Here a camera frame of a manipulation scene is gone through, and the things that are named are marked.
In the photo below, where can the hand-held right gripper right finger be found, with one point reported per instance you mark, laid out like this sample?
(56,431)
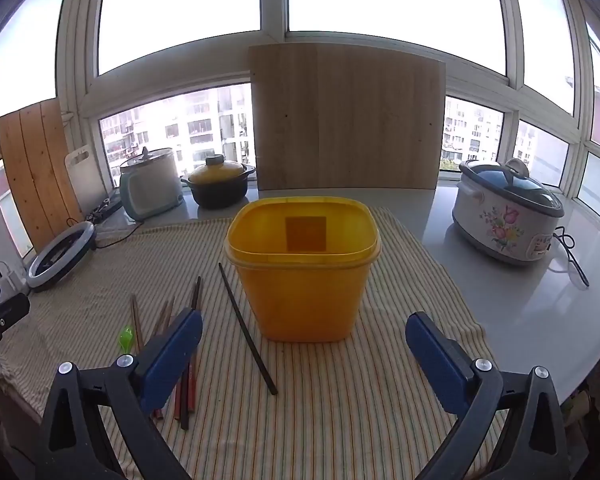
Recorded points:
(432,360)

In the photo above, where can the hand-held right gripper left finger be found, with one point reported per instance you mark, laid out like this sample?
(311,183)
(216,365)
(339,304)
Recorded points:
(172,357)

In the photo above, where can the green plastic spoon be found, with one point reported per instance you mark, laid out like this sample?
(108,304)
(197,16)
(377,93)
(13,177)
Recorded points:
(127,335)

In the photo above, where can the black chopstick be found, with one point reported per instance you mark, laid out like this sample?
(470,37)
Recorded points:
(245,330)
(196,292)

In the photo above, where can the yellow plastic container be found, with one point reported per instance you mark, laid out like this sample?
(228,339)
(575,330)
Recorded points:
(305,290)

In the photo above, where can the white charger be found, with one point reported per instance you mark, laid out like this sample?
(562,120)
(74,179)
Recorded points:
(15,277)

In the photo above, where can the striped cloth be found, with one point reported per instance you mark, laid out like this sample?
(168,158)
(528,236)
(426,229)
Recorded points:
(330,400)

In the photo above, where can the pine plank board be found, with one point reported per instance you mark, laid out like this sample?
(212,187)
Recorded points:
(35,175)

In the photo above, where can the black power strip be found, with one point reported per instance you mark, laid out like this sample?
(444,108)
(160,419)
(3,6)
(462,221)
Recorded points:
(105,208)

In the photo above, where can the white floral slow cooker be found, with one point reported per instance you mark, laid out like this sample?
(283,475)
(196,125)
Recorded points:
(500,230)

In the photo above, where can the white cutting board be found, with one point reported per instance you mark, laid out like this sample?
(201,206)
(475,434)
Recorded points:
(87,180)

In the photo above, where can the black ceramic pot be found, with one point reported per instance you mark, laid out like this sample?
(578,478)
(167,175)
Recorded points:
(217,195)

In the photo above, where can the teal and white rice cooker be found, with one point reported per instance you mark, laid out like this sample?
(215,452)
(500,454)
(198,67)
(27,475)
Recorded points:
(150,190)

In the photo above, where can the yellow pot lid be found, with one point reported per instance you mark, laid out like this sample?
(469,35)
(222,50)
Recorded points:
(215,172)

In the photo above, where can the glass slow cooker lid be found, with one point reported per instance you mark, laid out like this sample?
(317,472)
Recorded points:
(510,182)

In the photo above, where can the light wooden board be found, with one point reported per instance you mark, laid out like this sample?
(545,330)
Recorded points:
(345,120)

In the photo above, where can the white window frame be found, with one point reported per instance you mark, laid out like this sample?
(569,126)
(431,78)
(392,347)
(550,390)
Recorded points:
(272,10)

